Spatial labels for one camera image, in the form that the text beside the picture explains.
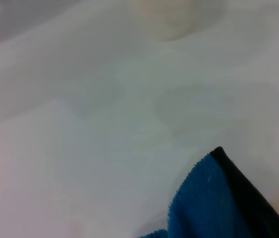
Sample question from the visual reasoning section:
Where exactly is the blue rag with black trim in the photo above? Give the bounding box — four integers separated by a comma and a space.
134, 146, 279, 238

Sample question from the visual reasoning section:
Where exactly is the white paper cup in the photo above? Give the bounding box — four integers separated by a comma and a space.
131, 0, 197, 42

